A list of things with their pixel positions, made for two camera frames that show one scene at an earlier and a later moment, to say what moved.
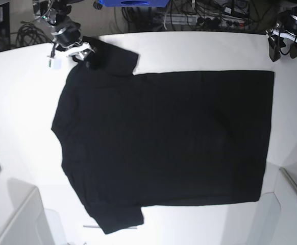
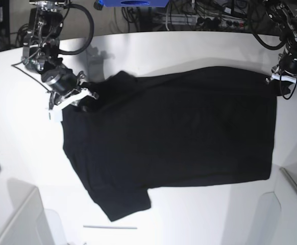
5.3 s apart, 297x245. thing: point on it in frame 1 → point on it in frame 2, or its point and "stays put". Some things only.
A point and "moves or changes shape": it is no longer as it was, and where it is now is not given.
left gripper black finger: [274, 44] → [282, 88]
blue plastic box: [134, 3] stays put
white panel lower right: [284, 218] stays put
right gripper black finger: [92, 64] → [83, 106]
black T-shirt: [128, 141] moves or changes shape
